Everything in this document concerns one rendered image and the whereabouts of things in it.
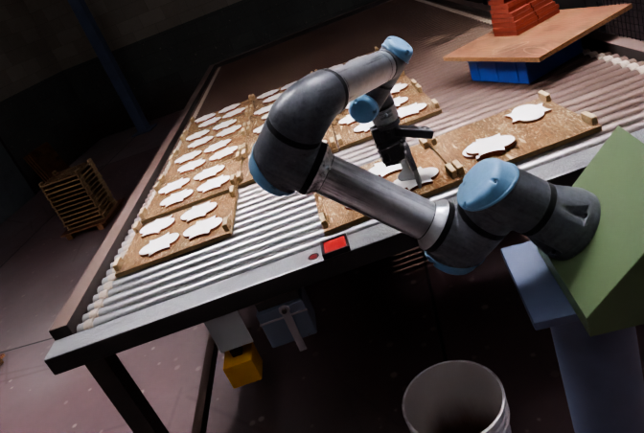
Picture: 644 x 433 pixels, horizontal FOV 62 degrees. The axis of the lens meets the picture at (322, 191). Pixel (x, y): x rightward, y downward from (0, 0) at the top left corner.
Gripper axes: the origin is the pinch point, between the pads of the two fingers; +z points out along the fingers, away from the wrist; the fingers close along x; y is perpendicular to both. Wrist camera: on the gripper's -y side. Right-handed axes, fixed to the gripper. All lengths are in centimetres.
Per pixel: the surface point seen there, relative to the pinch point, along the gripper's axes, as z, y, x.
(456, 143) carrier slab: 1.2, -18.0, -14.6
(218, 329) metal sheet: 10, 68, 18
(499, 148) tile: -0.4, -24.9, 3.9
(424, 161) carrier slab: 0.8, -5.7, -10.6
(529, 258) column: 7.7, -11.7, 44.3
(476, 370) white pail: 60, 5, 18
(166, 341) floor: 88, 148, -114
